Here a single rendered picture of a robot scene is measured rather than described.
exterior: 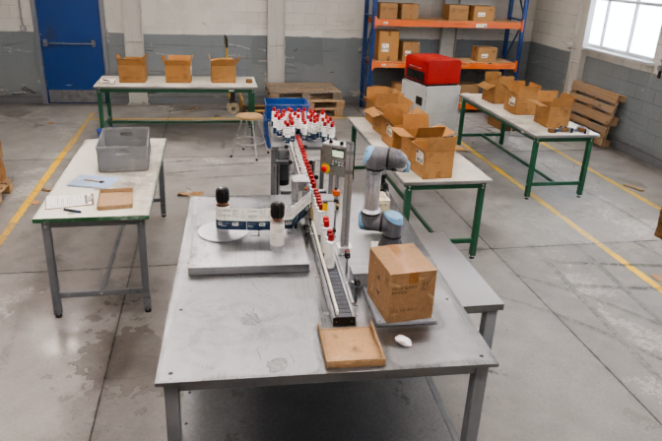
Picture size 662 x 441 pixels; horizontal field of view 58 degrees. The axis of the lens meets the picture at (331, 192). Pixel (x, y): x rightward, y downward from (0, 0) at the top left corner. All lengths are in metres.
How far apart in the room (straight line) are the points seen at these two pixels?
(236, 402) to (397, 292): 1.14
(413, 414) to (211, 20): 8.55
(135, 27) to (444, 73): 5.22
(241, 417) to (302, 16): 8.54
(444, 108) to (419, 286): 6.32
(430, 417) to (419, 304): 0.73
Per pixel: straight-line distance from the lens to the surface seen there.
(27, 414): 4.03
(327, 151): 3.55
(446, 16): 10.98
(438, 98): 8.99
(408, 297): 2.96
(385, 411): 3.47
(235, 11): 10.88
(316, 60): 11.13
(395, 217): 3.55
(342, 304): 3.05
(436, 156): 5.14
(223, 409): 3.47
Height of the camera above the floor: 2.48
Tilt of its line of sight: 21 degrees down
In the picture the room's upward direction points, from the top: 3 degrees clockwise
